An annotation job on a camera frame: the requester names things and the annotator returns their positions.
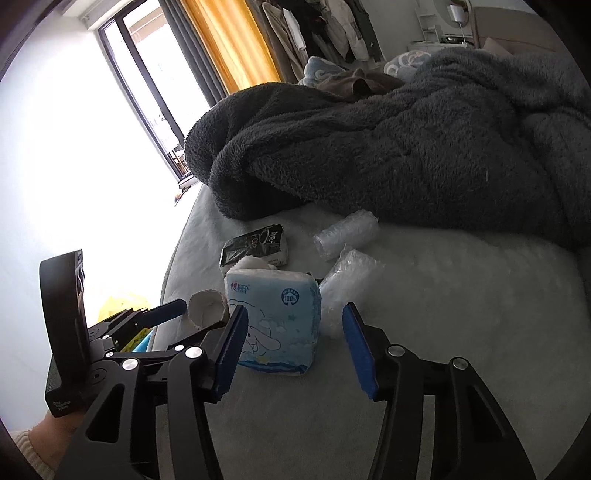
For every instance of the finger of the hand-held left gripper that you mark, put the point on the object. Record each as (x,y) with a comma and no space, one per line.
(164,311)
(152,353)

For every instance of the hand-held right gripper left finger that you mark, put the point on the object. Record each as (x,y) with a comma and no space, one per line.
(231,355)

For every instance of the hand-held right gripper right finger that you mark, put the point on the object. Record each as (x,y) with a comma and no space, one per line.
(361,355)

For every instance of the white cardboard roll tube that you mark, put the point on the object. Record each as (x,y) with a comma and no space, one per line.
(205,309)

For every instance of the blue cartoon tissue packet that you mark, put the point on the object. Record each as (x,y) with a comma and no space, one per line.
(286,318)

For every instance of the clear bubble wrap bag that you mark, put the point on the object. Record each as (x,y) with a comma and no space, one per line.
(344,286)

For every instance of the white tissue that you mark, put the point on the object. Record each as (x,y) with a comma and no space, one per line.
(251,264)

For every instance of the black snack packet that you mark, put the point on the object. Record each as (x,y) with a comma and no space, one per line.
(251,244)

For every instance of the clear bubble wrap roll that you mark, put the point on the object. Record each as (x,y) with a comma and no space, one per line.
(346,233)

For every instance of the yellow plastic bag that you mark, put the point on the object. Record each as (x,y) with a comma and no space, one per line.
(117,304)

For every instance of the light grey bed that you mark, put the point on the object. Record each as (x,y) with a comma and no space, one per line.
(461,323)

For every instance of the dark grey fleece blanket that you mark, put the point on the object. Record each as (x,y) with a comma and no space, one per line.
(415,152)

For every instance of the grey curtain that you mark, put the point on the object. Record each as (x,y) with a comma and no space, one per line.
(194,50)

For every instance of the brown cloth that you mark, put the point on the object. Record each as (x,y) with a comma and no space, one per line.
(360,83)

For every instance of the yellow curtain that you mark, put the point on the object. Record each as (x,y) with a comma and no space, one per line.
(231,41)

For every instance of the blue white patterned blanket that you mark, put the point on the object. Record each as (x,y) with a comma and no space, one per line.
(318,69)

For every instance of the white shelf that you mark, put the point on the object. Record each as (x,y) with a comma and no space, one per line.
(429,45)

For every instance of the hanging clothes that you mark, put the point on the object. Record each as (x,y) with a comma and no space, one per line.
(323,32)

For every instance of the silver table lamp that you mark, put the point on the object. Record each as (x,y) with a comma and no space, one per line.
(456,14)

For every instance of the beige headboard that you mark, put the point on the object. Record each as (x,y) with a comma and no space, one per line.
(517,27)

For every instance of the dark window frame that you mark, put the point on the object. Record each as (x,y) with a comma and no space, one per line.
(152,106)

